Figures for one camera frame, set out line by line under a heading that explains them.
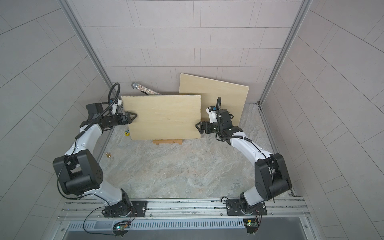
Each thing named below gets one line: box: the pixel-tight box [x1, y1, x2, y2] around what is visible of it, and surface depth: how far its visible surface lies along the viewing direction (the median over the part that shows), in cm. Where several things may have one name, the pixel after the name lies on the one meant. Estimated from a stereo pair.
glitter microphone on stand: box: [131, 82, 163, 96], surface depth 98 cm
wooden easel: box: [153, 139, 183, 145], surface depth 93 cm
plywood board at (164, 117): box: [121, 94, 202, 141], surface depth 85 cm
